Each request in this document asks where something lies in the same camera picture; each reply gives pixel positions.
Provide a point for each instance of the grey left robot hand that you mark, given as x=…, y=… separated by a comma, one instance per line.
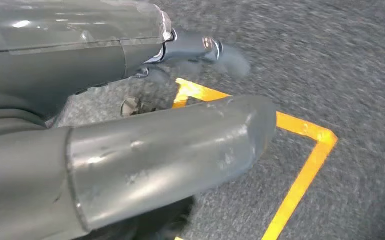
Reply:
x=146, y=159

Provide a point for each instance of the black robot foot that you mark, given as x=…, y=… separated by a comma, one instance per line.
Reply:
x=166, y=222

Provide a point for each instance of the yellow floor tape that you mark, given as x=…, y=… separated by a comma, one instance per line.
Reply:
x=311, y=165

